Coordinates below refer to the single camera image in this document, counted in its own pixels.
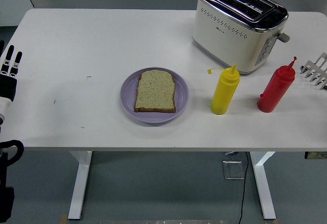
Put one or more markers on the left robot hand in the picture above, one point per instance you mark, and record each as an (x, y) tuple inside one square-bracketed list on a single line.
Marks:
[(7, 88)]

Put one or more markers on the red squeeze bottle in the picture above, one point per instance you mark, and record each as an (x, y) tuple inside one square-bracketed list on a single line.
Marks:
[(277, 88)]

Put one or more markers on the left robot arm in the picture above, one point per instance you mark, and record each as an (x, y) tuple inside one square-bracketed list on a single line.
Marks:
[(5, 183)]

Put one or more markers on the bread slice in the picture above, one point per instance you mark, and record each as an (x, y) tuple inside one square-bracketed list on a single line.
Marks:
[(155, 91)]

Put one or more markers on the white appliance cabinet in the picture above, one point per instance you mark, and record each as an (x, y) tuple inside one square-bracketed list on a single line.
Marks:
[(12, 7)]

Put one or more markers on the white table leg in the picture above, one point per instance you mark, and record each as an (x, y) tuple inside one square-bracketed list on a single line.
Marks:
[(263, 183), (80, 183)]

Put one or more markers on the purple plate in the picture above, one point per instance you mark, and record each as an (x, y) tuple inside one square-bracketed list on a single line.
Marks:
[(153, 118)]

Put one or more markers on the yellow squeeze bottle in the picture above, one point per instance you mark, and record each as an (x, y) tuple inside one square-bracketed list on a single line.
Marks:
[(224, 91)]

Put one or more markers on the cream and chrome toaster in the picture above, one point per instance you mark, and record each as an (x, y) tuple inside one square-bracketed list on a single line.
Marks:
[(230, 37)]

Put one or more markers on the clear plastic floor box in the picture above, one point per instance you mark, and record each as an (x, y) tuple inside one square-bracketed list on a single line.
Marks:
[(233, 170)]

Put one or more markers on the silver metal rack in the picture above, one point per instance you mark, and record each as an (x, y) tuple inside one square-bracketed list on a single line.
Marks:
[(318, 73)]

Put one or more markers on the table control panel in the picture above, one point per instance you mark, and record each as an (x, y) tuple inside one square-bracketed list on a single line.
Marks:
[(315, 155)]

